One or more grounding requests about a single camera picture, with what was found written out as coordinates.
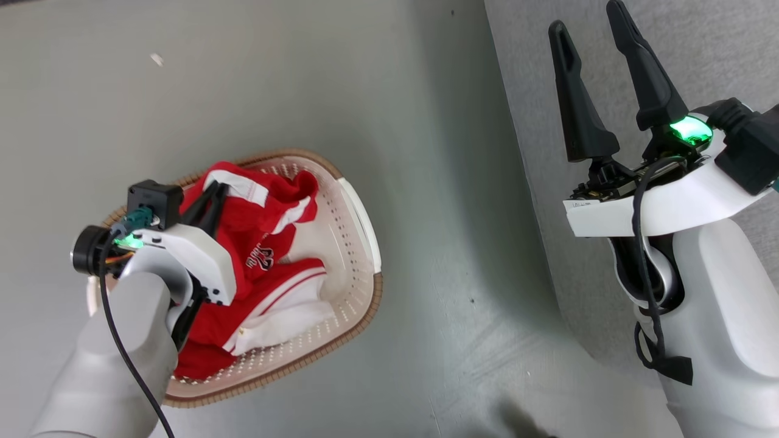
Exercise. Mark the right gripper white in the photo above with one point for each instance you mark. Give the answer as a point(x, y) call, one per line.
point(681, 207)

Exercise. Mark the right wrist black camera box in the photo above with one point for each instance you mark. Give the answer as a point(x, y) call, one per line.
point(748, 146)

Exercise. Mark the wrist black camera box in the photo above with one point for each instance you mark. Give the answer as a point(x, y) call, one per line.
point(748, 146)
point(155, 201)

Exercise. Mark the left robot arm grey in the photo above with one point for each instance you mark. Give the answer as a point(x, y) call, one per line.
point(109, 365)

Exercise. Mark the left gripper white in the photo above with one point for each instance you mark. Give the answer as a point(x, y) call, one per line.
point(201, 261)

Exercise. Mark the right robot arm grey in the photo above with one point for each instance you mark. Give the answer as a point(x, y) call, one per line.
point(730, 316)

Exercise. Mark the left camera teal connector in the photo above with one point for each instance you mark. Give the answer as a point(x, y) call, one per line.
point(137, 218)

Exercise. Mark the grey fabric sofa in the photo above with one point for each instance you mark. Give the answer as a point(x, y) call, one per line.
point(669, 61)

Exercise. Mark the red jersey with number print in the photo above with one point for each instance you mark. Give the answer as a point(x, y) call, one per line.
point(207, 340)

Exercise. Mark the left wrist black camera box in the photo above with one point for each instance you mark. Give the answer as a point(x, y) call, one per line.
point(155, 201)

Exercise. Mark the cream perforated laundry basket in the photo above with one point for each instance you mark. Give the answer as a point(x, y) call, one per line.
point(347, 243)

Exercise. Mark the small white floor scrap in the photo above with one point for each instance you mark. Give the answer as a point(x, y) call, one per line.
point(157, 59)

